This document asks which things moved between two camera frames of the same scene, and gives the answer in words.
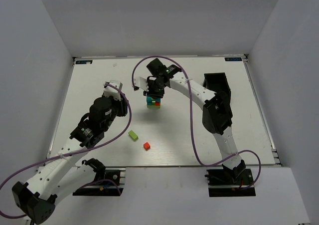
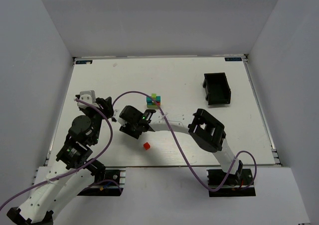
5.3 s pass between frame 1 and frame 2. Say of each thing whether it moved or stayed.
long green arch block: stayed
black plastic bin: stayed
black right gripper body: moved
